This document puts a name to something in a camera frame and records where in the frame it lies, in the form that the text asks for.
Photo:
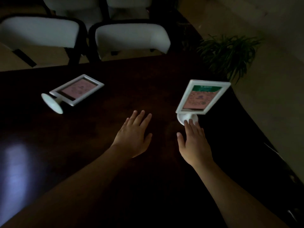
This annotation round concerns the person's left hand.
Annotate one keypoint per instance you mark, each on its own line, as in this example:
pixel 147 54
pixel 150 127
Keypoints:
pixel 131 138

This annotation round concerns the person's right hand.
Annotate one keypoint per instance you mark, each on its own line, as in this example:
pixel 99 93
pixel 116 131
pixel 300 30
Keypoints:
pixel 194 149

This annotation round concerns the person's right middle finger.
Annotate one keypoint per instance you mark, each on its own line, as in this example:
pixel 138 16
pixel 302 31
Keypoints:
pixel 192 127

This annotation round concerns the person's left little finger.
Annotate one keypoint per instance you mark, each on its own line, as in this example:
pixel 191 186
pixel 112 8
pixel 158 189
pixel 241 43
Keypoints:
pixel 125 122

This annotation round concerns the person's right thumb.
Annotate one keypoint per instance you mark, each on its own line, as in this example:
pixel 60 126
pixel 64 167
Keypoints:
pixel 181 141

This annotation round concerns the person's left thumb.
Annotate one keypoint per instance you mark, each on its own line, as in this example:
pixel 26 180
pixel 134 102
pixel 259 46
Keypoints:
pixel 148 138

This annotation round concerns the person's left middle finger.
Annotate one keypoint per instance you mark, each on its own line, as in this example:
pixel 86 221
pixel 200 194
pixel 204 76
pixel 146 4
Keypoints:
pixel 139 117

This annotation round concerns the person's right forearm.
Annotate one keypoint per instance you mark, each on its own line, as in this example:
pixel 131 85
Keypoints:
pixel 235 199

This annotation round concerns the person's left forearm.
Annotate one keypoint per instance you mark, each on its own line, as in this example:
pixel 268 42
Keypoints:
pixel 68 187

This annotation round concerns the white padded chair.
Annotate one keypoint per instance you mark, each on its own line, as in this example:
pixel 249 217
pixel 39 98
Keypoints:
pixel 129 5
pixel 40 32
pixel 73 8
pixel 131 37

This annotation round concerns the green potted plant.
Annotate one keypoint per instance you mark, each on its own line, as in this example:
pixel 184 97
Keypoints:
pixel 228 54

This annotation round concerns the white standing frame green header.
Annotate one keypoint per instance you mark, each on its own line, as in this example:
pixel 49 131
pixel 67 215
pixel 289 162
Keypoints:
pixel 203 97

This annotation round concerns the white standing frame pink card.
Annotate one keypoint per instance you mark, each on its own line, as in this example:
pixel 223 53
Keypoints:
pixel 76 91

